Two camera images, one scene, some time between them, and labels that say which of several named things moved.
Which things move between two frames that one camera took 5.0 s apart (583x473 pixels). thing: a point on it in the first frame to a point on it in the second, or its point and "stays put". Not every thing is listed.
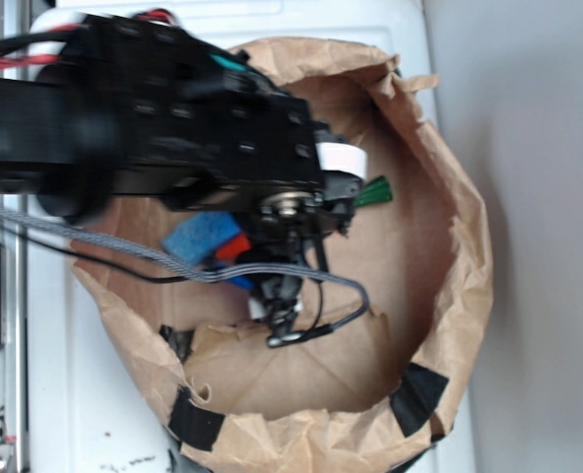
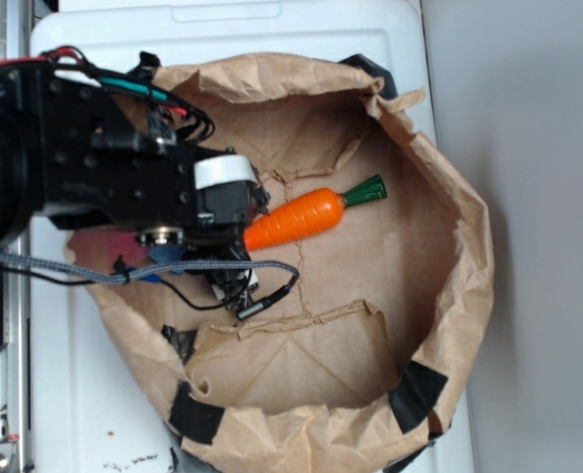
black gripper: [297, 233] to [229, 195]
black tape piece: [179, 340] stays put
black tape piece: [418, 396] stays put
